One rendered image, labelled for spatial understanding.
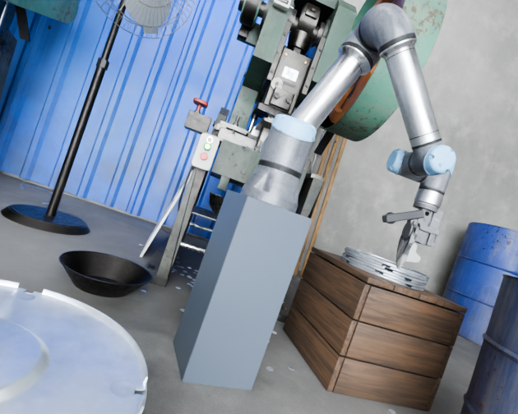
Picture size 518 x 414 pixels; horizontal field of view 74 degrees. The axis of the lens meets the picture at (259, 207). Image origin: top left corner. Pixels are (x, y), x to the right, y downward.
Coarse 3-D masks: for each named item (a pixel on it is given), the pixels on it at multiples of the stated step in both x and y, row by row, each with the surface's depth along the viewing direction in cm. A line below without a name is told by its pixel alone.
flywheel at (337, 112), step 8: (384, 0) 174; (392, 0) 169; (400, 0) 159; (376, 64) 165; (368, 72) 168; (360, 80) 176; (360, 88) 172; (344, 96) 194; (352, 96) 180; (336, 104) 195; (344, 104) 189; (336, 112) 185; (344, 112) 173; (336, 120) 180
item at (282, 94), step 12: (288, 48) 160; (288, 60) 161; (300, 60) 161; (276, 72) 160; (288, 72) 161; (300, 72) 162; (276, 84) 158; (288, 84) 161; (300, 84) 162; (264, 96) 167; (276, 96) 157; (288, 96) 159; (276, 108) 162; (288, 108) 159
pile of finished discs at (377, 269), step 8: (344, 256) 121; (352, 256) 116; (360, 256) 112; (352, 264) 114; (360, 264) 112; (368, 264) 110; (376, 264) 109; (384, 264) 115; (368, 272) 109; (376, 272) 108; (384, 272) 107; (392, 272) 107; (400, 272) 107; (392, 280) 107; (400, 280) 107; (408, 280) 109; (416, 280) 108; (424, 280) 111; (416, 288) 108; (424, 288) 114
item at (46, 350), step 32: (0, 288) 37; (0, 320) 30; (32, 320) 33; (64, 320) 35; (96, 320) 38; (0, 352) 26; (32, 352) 28; (64, 352) 30; (96, 352) 32; (128, 352) 34; (0, 384) 23; (32, 384) 25; (64, 384) 26; (96, 384) 28
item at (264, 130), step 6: (264, 120) 140; (270, 120) 140; (258, 126) 156; (264, 126) 151; (270, 126) 148; (264, 132) 152; (258, 138) 152; (264, 138) 152; (258, 144) 152; (258, 150) 152
